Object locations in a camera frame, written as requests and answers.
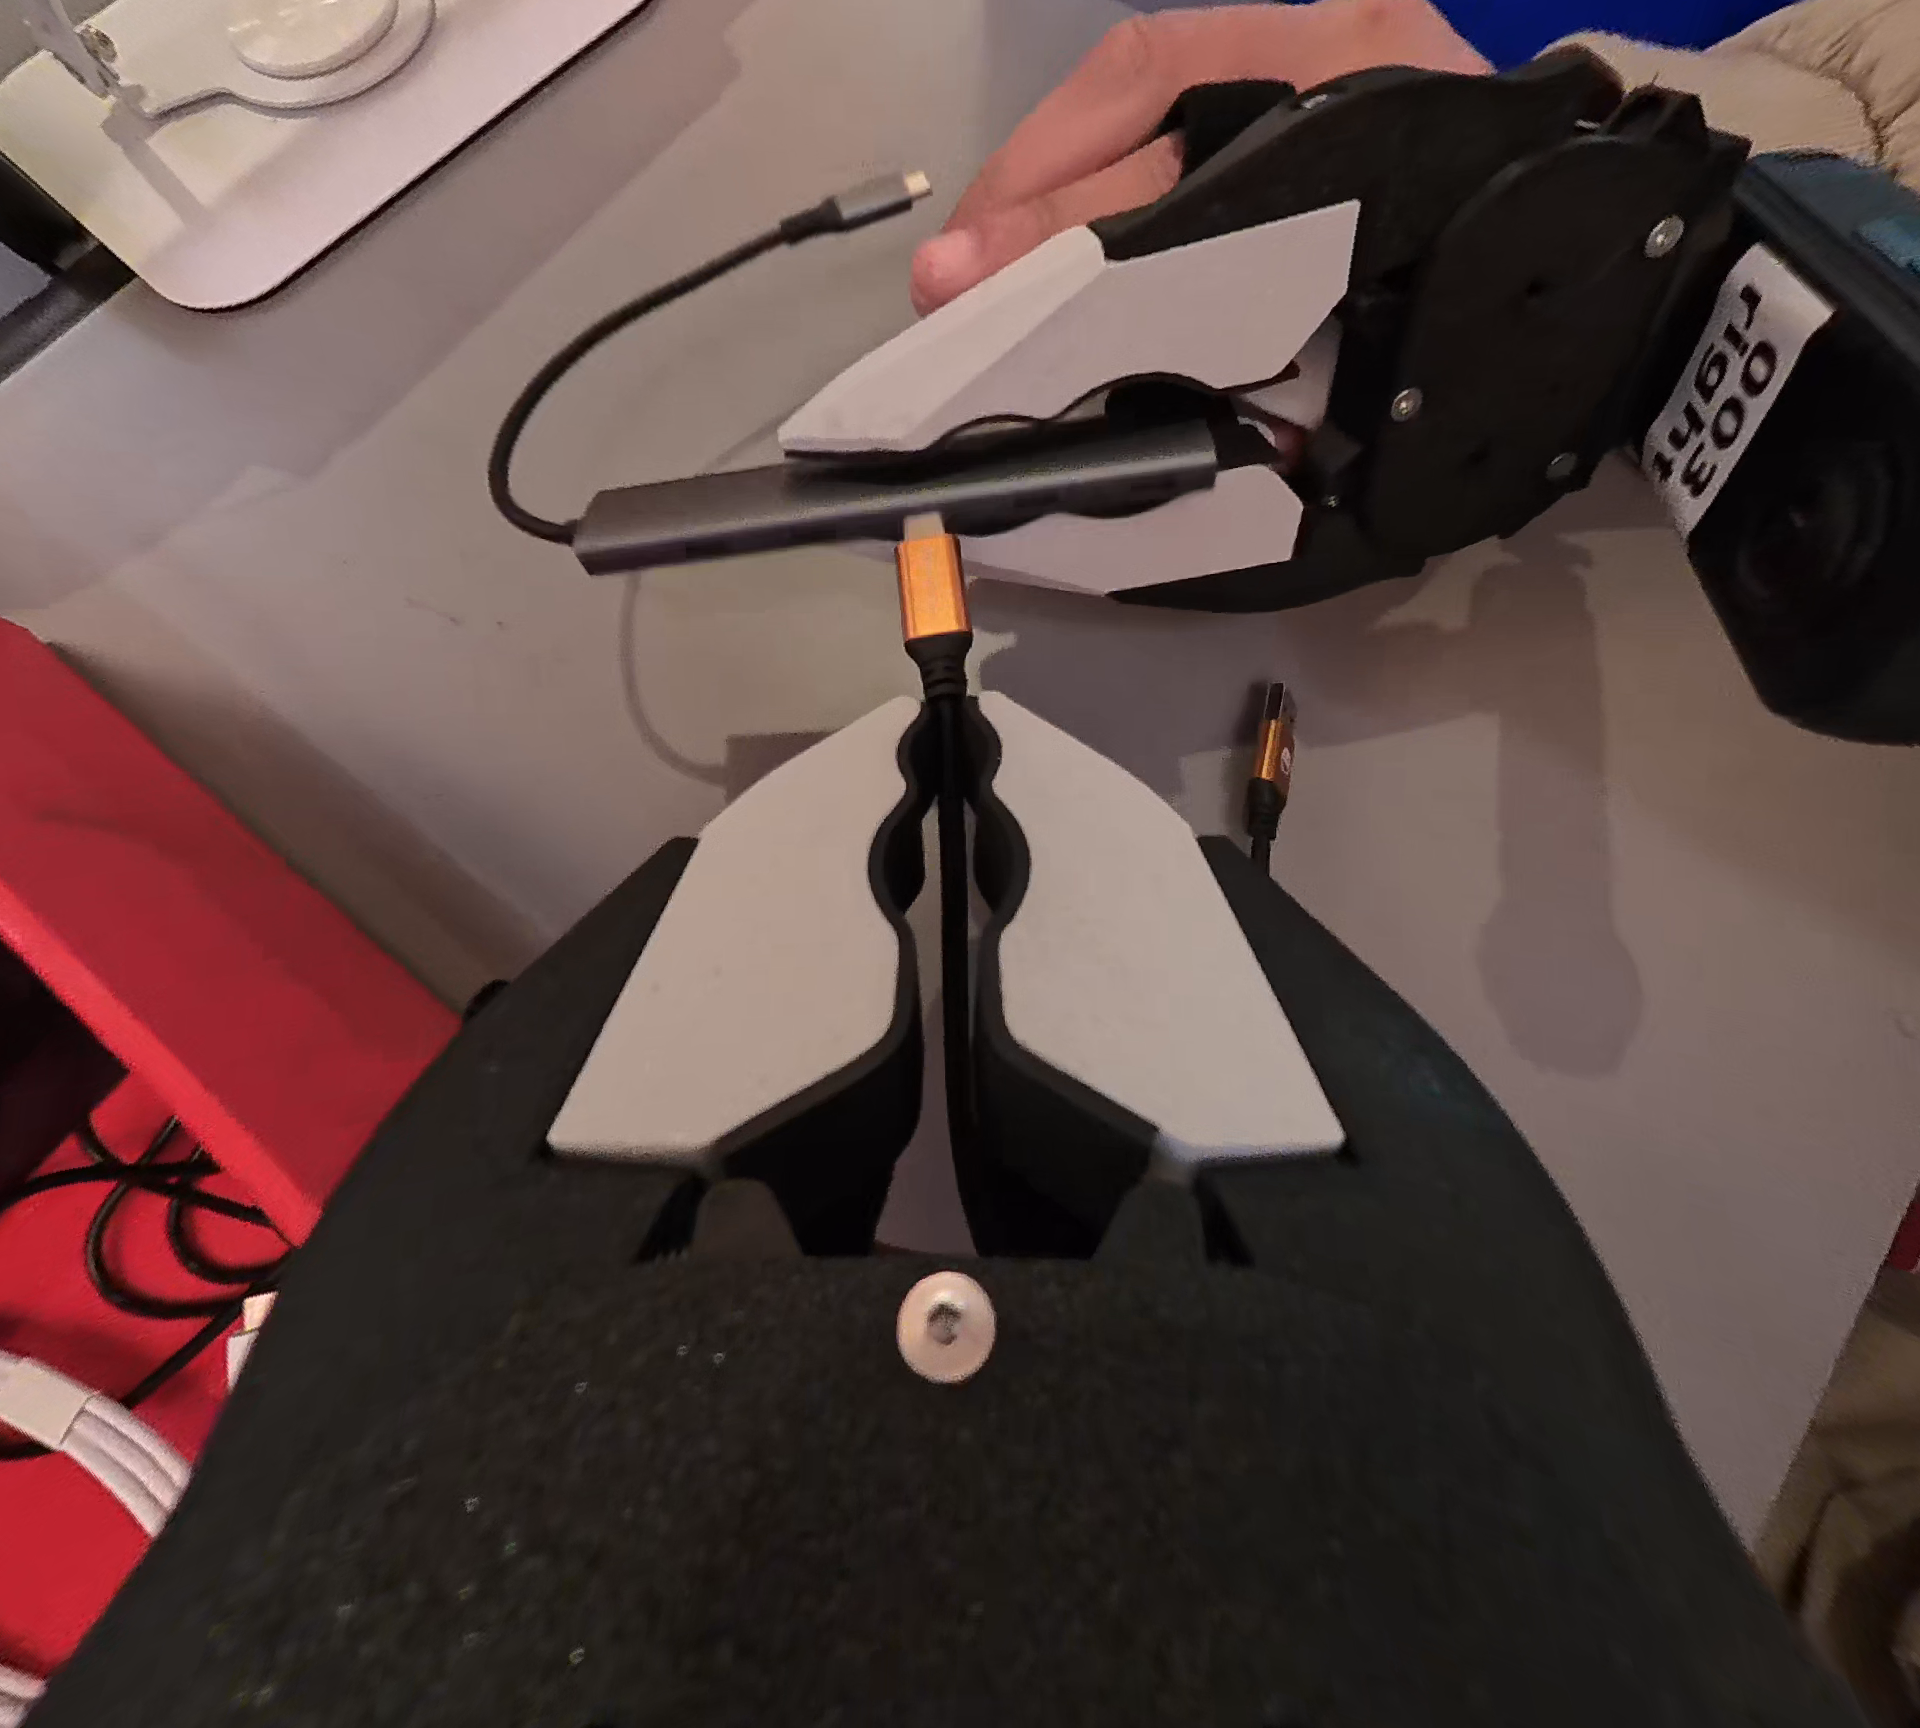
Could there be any thin black cable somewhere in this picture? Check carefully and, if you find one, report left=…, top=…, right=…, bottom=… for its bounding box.
left=0, top=1112, right=293, bottom=1461

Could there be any black bin divider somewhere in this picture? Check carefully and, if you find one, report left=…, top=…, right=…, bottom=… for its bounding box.
left=0, top=940, right=137, bottom=1168

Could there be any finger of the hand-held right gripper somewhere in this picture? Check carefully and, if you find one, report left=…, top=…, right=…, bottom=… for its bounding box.
left=776, top=201, right=1363, bottom=467
left=956, top=464, right=1310, bottom=600

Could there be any dark grey USB hub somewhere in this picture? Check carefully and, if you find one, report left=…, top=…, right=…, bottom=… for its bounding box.
left=485, top=165, right=1223, bottom=578

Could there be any black cable with orange plugs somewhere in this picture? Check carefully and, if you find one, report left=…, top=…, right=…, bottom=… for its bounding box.
left=893, top=510, right=1303, bottom=1259

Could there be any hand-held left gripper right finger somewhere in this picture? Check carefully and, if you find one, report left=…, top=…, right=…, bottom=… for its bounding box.
left=968, top=691, right=1349, bottom=1199

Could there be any person's right forearm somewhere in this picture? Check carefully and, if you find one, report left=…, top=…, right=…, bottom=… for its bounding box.
left=1543, top=0, right=1920, bottom=193

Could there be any person's beige clothing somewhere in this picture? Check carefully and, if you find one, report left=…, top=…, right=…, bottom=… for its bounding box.
left=1753, top=1188, right=1920, bottom=1662

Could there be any white stand base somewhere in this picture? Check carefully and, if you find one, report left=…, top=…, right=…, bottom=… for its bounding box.
left=0, top=0, right=661, bottom=313

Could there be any large red plastic bin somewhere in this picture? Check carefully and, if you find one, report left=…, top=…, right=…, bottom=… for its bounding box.
left=0, top=618, right=468, bottom=1687

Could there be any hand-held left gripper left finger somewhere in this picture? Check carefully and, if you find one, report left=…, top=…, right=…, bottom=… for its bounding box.
left=542, top=692, right=924, bottom=1199

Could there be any person's right hand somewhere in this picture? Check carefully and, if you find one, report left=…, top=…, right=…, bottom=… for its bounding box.
left=909, top=0, right=1494, bottom=321

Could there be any grey desk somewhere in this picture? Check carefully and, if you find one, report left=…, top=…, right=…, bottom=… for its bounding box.
left=0, top=0, right=1920, bottom=1537

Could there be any white charging cable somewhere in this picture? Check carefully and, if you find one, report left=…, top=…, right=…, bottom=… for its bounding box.
left=0, top=1285, right=281, bottom=1687

